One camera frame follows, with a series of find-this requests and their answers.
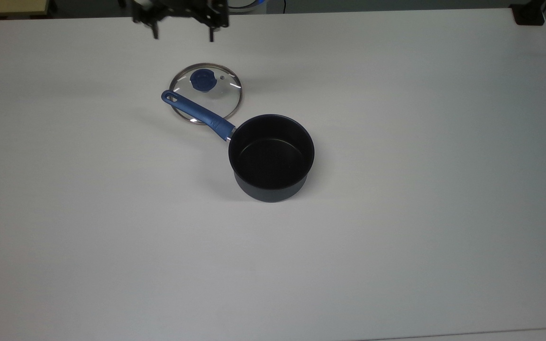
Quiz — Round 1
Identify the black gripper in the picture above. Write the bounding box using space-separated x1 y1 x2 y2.
131 0 230 43

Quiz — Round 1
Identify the glass lid with blue knob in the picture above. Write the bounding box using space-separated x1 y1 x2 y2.
168 63 244 126

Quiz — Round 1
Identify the blue saucepan with handle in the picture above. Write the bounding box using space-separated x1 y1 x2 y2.
161 90 316 203

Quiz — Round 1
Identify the blue ringed robot base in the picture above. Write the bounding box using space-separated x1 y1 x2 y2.
229 0 270 13

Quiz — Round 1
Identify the wooden desk top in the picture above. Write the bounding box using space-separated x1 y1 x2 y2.
0 0 51 18

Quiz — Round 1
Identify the black clamp with pole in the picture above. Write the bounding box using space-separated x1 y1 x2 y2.
511 0 546 26

